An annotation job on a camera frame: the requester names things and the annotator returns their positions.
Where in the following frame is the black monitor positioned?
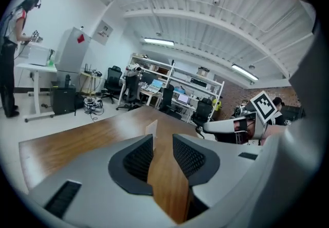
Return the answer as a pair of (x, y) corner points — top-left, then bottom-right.
(140, 72), (155, 87)

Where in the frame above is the black office chair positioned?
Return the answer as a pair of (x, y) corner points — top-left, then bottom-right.
(191, 97), (214, 132)
(157, 84), (176, 115)
(101, 65), (123, 105)
(115, 74), (143, 112)

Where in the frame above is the light wooden desk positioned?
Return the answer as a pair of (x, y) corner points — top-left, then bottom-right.
(139, 85), (163, 110)

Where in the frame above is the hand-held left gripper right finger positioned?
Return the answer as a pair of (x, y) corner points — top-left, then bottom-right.
(172, 134), (259, 225)

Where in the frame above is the round wooden side table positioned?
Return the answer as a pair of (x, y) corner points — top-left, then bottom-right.
(79, 71), (103, 96)

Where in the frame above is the white shelving unit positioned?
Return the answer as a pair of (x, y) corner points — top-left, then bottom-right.
(127, 53), (226, 123)

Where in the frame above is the black cabinet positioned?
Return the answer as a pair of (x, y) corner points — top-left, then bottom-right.
(50, 85), (77, 116)

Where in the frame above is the person's right forearm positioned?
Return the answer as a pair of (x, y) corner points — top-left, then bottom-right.
(265, 125), (286, 144)

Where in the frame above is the grey refrigerator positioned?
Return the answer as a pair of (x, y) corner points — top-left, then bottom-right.
(56, 26), (91, 88)

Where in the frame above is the white black headset gear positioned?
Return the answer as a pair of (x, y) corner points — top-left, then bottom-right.
(83, 97), (104, 116)

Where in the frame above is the person's white shirt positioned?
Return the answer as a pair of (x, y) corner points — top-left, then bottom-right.
(287, 8), (329, 134)

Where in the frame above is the grey wall panel box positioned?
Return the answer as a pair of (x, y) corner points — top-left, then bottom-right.
(92, 19), (114, 46)

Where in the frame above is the white box appliance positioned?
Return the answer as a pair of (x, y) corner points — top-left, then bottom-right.
(25, 43), (52, 67)

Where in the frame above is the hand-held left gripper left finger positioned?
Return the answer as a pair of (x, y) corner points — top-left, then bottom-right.
(28, 134), (181, 228)

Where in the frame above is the green bottle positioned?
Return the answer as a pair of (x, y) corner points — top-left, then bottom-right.
(47, 49), (56, 66)

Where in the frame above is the white standing desk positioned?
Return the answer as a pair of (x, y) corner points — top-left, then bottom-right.
(14, 62), (59, 123)

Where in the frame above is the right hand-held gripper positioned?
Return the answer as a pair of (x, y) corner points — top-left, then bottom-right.
(203, 90), (279, 146)

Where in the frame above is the white ceiling tube light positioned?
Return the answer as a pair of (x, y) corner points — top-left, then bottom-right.
(230, 63), (260, 82)
(143, 37), (176, 47)

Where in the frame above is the laptop with blue screen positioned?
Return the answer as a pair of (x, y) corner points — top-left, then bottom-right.
(147, 79), (165, 94)

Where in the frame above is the person's right hand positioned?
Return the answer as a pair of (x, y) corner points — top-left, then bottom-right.
(234, 119), (256, 139)

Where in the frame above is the laptop with pale screen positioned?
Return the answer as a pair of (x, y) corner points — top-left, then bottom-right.
(176, 92), (191, 106)

